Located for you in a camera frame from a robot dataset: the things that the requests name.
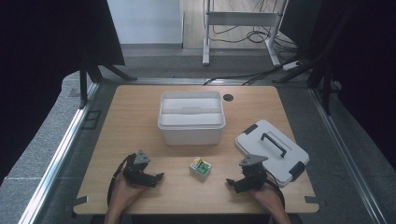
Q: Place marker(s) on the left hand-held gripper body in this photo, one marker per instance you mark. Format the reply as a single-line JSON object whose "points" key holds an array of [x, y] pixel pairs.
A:
{"points": [[137, 172]]}

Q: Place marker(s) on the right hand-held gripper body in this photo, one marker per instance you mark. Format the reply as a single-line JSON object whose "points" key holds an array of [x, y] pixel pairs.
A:
{"points": [[253, 174]]}

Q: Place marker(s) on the white plastic storage box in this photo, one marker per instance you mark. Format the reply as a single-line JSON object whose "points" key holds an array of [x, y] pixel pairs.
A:
{"points": [[191, 135]]}

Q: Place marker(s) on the white bin lid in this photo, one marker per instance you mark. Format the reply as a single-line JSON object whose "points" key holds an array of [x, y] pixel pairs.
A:
{"points": [[191, 110]]}

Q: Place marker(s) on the person's left hand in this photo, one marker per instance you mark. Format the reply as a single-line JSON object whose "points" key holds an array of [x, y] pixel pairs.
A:
{"points": [[126, 194]]}

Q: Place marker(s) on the person's right hand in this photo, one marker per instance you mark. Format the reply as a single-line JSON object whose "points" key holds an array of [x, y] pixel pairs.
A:
{"points": [[266, 196]]}

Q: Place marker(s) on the round black table grommet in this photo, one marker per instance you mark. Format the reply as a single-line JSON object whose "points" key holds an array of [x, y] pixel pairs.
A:
{"points": [[228, 97]]}

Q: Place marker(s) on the black tripod stand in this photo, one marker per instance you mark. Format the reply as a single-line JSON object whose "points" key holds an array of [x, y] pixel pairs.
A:
{"points": [[93, 71]]}

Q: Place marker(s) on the white power strip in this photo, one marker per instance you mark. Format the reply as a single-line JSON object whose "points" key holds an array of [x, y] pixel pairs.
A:
{"points": [[291, 65]]}

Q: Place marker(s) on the black stand with legs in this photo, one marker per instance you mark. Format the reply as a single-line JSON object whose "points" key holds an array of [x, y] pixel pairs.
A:
{"points": [[323, 81]]}

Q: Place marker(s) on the dark curtain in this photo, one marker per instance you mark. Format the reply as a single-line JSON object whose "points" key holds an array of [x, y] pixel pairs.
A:
{"points": [[367, 62], [46, 62]]}

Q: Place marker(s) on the silver metal floor rail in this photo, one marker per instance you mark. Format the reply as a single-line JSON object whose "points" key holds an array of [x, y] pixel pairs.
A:
{"points": [[56, 155], [348, 155]]}

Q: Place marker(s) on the white metal stand frame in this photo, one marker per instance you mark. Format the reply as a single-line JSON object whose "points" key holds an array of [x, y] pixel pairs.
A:
{"points": [[239, 18]]}

